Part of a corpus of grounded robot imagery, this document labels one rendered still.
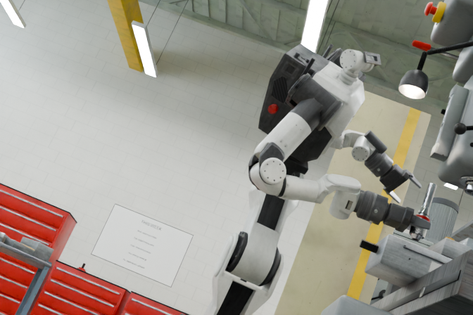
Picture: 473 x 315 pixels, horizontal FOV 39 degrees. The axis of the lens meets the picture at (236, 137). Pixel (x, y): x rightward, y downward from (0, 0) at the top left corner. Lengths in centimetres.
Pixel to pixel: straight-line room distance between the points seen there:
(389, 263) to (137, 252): 955
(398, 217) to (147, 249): 905
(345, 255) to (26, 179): 867
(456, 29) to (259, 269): 95
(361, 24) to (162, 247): 469
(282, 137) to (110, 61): 1022
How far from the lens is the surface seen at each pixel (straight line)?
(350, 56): 221
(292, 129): 199
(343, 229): 352
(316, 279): 345
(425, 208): 211
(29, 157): 1173
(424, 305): 138
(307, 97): 204
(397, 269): 151
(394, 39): 1080
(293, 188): 198
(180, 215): 1100
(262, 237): 223
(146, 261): 1091
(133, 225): 1105
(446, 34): 205
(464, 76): 203
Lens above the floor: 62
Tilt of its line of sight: 19 degrees up
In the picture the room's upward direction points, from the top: 23 degrees clockwise
